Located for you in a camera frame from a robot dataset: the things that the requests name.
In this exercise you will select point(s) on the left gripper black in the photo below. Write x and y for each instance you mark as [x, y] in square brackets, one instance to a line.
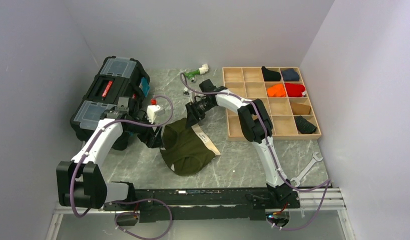
[152, 140]

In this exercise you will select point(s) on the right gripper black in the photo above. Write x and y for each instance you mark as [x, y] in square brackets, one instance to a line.
[193, 115]

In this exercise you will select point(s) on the olive green underwear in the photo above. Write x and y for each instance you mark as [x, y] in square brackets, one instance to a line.
[186, 151]

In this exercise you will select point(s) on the wooden compartment tray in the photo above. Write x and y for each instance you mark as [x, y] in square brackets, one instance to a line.
[248, 82]

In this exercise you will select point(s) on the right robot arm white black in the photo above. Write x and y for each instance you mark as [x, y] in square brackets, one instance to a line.
[256, 128]

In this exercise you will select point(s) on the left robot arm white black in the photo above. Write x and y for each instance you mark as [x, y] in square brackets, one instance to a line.
[80, 181]

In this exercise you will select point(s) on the green white pipe fitting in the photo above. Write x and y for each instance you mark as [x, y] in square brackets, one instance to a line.
[191, 75]

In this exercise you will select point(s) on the black plastic toolbox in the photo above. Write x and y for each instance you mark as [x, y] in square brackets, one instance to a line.
[117, 77]

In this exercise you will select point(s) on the orange rolled cloth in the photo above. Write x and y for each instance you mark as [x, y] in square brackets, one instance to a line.
[276, 91]

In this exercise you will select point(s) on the red rolled cloth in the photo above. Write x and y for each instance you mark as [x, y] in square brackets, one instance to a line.
[295, 90]

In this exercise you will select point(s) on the brown rolled cloth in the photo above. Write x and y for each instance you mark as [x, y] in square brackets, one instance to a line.
[300, 109]

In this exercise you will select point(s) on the navy rolled cloth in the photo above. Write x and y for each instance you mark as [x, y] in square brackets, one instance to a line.
[290, 75]

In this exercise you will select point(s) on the black ribbed rolled cloth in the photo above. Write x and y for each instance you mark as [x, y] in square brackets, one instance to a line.
[304, 126]

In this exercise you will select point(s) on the silver wrench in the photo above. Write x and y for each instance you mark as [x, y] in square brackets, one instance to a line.
[296, 181]

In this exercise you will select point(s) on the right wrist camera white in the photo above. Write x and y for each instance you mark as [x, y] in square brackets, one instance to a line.
[190, 95]

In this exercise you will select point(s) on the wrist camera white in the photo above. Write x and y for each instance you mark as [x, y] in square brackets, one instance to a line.
[153, 111]
[190, 95]

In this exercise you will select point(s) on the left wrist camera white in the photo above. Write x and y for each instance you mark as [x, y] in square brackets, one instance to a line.
[153, 111]

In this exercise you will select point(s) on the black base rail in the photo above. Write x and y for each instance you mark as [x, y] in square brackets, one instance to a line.
[208, 203]

